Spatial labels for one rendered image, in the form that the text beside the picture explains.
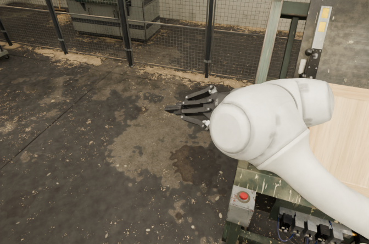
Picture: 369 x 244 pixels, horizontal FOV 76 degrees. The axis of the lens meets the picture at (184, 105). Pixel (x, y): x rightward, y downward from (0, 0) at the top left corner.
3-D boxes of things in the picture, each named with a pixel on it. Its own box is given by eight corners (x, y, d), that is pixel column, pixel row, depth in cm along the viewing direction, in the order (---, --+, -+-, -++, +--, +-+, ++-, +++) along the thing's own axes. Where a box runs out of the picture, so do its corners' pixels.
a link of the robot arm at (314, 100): (262, 79, 59) (237, 85, 49) (336, 71, 48) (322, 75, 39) (267, 122, 60) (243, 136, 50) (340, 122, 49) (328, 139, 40)
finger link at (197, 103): (211, 103, 62) (212, 98, 62) (179, 104, 69) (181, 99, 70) (219, 108, 64) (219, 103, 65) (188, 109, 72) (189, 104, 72)
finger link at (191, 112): (218, 111, 64) (217, 116, 64) (187, 113, 71) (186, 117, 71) (210, 105, 61) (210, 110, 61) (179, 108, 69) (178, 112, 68)
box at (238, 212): (225, 221, 129) (229, 204, 118) (229, 201, 138) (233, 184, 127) (247, 228, 126) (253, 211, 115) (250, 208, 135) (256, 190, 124)
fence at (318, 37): (280, 175, 137) (281, 177, 134) (319, 7, 126) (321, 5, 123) (289, 177, 136) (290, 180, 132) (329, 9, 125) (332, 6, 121)
